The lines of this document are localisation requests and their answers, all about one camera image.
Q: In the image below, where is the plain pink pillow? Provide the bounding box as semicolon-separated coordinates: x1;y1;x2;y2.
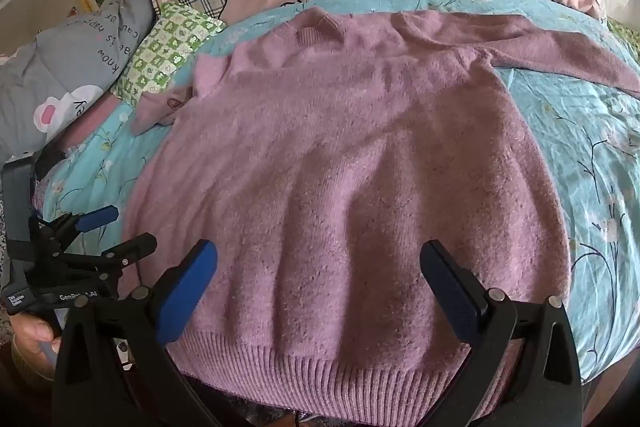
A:
64;94;125;148

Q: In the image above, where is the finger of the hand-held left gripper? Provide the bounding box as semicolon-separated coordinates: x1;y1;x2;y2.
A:
39;205;120;249
61;233;158;281

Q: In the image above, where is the green checkered pillow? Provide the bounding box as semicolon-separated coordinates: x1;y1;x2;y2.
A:
111;1;224;105

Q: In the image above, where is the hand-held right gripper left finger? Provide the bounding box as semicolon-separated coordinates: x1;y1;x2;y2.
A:
52;239;251;427

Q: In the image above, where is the grey printed pillow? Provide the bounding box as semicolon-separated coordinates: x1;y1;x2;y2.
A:
0;0;157;164

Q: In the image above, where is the person's left hand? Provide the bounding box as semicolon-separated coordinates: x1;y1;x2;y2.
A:
10;312;63;382

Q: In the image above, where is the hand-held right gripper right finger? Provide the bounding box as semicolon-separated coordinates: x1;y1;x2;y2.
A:
420;239;588;427

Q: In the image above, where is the pink knitted sweater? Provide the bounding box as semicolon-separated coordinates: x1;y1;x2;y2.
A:
122;7;640;423

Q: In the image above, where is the teal floral bedsheet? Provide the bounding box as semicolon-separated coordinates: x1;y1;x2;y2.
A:
42;0;640;383

